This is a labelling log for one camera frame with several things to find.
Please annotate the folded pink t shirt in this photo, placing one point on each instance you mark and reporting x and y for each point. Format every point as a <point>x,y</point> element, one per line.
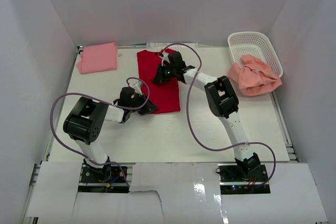
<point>98,58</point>

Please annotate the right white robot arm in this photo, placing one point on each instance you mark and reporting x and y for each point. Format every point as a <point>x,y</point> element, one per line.
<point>223,103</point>

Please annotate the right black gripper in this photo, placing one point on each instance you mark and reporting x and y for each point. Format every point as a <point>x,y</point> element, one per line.
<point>160,77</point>

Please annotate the red t shirt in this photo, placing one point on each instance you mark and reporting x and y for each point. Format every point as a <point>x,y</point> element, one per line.
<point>166,97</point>

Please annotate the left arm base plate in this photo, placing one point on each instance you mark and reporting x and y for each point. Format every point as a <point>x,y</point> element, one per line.
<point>115,184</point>

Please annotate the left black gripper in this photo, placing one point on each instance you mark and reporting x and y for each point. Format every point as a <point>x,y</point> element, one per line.
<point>149,107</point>

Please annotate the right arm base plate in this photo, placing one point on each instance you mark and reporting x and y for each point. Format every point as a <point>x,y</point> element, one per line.
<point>233,182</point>

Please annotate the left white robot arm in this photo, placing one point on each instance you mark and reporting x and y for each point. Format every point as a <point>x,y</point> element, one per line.
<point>85,121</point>

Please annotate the salmon t shirt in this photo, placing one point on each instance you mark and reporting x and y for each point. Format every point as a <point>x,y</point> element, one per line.
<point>255,77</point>

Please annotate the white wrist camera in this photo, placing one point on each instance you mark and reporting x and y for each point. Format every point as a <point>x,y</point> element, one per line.
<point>163,54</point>
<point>137,86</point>

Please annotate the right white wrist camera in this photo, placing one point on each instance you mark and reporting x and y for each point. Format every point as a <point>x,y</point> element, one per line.
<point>163,54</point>

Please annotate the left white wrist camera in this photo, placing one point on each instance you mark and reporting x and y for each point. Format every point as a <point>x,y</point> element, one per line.
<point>137,86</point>

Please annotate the white plastic basket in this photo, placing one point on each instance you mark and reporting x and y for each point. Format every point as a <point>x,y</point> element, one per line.
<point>255,44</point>

